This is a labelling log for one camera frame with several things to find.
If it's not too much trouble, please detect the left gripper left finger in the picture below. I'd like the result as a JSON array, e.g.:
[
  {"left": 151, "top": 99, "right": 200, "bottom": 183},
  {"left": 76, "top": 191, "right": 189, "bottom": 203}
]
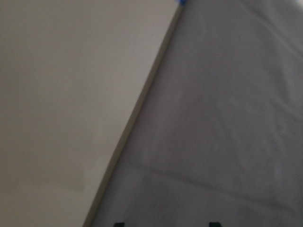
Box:
[{"left": 113, "top": 222, "right": 125, "bottom": 227}]

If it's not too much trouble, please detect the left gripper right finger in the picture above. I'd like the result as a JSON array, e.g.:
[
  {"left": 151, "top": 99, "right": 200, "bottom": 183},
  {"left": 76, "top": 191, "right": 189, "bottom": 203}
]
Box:
[{"left": 208, "top": 222, "right": 223, "bottom": 227}]

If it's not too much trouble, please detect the brown t-shirt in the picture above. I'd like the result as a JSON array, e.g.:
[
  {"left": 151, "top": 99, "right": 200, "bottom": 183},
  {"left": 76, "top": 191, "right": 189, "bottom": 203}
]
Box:
[{"left": 92, "top": 0, "right": 303, "bottom": 227}]

